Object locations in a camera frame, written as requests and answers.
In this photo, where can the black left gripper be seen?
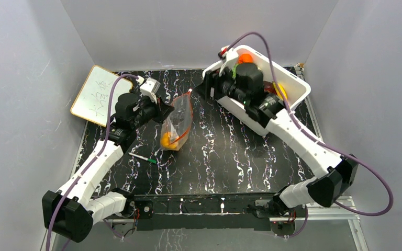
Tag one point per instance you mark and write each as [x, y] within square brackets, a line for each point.
[163, 110]

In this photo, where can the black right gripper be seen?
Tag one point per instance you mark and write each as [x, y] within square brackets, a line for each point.
[212, 81]

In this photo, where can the clear zip bag orange zipper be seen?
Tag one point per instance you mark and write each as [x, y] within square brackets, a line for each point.
[180, 120]

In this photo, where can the yellow toy bell pepper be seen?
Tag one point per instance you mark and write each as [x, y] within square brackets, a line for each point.
[169, 141]

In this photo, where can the dark red toy fruit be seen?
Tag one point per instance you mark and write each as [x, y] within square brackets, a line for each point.
[269, 87]

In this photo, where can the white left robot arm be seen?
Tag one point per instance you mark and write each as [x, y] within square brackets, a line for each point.
[70, 211]

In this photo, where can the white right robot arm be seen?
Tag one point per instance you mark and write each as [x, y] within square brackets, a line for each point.
[333, 173]

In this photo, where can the orange toy fruit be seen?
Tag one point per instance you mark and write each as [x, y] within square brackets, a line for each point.
[245, 58]

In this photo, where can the green capped marker pen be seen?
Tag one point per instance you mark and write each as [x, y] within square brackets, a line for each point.
[143, 158]

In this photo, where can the white dry-erase board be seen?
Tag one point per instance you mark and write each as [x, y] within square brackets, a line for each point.
[91, 103]

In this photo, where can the yellow toy banana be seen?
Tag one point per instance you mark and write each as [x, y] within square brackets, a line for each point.
[280, 91]

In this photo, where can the white plastic bin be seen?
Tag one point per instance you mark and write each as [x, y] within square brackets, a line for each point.
[291, 79]

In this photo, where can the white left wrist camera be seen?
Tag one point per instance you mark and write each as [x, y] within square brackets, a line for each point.
[149, 88]

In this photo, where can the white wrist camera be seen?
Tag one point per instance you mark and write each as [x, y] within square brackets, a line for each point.
[229, 57]
[149, 88]

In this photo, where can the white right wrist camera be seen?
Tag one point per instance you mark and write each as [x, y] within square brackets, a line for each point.
[229, 57]

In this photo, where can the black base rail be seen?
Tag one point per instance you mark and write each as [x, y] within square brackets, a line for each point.
[260, 211]

